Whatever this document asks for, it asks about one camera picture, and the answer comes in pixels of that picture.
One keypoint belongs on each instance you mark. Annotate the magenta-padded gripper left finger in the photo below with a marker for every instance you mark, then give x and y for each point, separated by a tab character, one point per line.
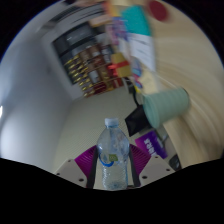
79	166

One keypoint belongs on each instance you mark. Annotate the yellow notepad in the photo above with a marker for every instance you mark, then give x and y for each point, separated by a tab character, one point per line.
147	81

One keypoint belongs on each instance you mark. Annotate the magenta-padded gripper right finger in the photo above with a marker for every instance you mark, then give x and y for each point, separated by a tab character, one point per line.
149	166

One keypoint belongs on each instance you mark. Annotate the teal book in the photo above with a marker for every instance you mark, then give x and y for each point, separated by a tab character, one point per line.
136	20

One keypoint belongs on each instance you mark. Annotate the wooden shelf unit with trophies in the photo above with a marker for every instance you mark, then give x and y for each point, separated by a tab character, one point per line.
93	71

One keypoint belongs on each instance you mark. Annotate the black framed glass door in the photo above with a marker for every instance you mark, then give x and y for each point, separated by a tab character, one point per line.
75	41

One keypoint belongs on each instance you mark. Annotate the black chair with armrest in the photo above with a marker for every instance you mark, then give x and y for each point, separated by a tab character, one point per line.
175	163

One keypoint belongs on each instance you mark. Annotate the white printed booklet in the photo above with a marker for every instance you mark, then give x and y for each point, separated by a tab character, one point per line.
142	50

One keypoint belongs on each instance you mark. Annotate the clear plastic water bottle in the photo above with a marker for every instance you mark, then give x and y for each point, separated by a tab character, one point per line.
112	156

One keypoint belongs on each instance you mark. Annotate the yellow gift box red ribbon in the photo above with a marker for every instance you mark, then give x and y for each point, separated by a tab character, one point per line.
120	65

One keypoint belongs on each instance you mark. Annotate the pale green ribbed cup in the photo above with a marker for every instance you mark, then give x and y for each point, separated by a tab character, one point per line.
168	106

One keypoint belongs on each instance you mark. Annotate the flat round red coaster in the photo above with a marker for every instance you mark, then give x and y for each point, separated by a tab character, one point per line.
157	10

